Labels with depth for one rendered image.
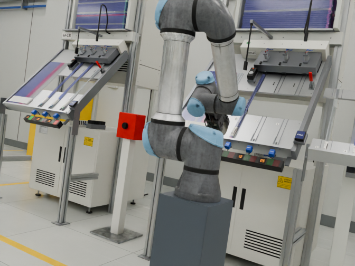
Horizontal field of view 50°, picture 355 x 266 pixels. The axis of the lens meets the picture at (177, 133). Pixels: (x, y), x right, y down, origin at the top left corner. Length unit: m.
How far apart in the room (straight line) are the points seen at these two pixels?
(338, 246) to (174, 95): 1.07
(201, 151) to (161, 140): 0.14
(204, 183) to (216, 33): 0.47
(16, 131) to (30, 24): 1.64
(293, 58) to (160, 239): 1.34
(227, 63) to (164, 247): 0.64
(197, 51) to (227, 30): 3.08
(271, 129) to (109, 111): 3.30
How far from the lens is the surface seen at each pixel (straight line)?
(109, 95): 4.94
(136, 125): 2.32
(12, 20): 6.71
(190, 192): 1.18
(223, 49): 1.27
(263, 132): 1.88
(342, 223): 1.88
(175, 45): 1.23
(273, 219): 2.15
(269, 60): 2.21
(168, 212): 1.21
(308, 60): 2.15
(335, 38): 2.30
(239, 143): 1.85
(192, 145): 1.18
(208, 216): 1.15
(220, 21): 1.21
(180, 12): 1.23
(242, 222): 2.22
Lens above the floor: 0.80
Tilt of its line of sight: 2 degrees down
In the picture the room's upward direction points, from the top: 8 degrees clockwise
